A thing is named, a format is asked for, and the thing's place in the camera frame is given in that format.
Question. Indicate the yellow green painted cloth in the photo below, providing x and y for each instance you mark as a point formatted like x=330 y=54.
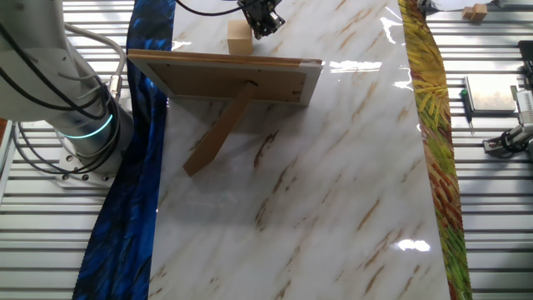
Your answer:
x=441 y=158

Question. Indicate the black box device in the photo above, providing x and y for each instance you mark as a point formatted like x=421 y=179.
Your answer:
x=526 y=62

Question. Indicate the blue painted cloth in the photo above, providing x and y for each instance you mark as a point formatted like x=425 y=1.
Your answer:
x=125 y=216

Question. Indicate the tiny wooden block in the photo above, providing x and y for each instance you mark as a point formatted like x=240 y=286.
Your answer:
x=466 y=13

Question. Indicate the white marble pattern sheet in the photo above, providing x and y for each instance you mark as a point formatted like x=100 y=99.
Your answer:
x=300 y=200

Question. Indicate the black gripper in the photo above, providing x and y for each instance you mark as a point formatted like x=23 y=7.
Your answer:
x=260 y=7

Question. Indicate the small wooden block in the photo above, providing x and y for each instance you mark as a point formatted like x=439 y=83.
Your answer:
x=479 y=12

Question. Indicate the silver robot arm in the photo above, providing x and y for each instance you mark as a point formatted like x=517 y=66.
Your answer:
x=41 y=62

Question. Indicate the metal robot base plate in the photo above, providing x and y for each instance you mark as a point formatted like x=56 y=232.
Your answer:
x=68 y=171

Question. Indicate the ribbed silver camera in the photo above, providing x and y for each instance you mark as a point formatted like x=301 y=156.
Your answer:
x=525 y=106

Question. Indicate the flat grey metal plate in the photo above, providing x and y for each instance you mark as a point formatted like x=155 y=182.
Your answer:
x=490 y=93

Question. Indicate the wooden picture frame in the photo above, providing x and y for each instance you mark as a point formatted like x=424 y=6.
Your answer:
x=225 y=79

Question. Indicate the light wooden cube block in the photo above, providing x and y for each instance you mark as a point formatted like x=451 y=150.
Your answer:
x=239 y=37

